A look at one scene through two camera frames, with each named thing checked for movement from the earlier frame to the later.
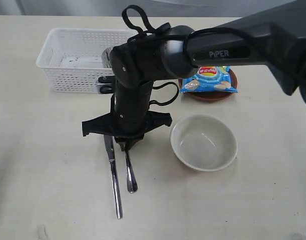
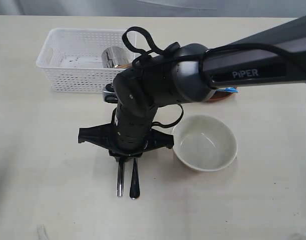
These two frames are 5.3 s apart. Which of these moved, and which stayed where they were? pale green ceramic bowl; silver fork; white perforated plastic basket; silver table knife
Moved: silver fork; silver table knife
Stayed: pale green ceramic bowl; white perforated plastic basket
